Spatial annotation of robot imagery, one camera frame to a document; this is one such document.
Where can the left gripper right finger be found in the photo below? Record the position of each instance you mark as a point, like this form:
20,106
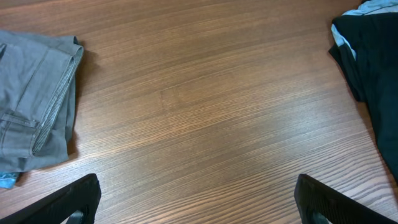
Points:
319,203

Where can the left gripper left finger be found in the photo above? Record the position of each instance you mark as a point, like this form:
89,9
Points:
74,203

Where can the grey shorts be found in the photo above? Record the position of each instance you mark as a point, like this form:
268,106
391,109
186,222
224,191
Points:
37,99

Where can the folded blue denim garment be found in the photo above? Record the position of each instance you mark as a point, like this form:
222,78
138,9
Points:
8,179

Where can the black garment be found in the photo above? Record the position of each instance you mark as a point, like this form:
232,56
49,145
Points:
372,77

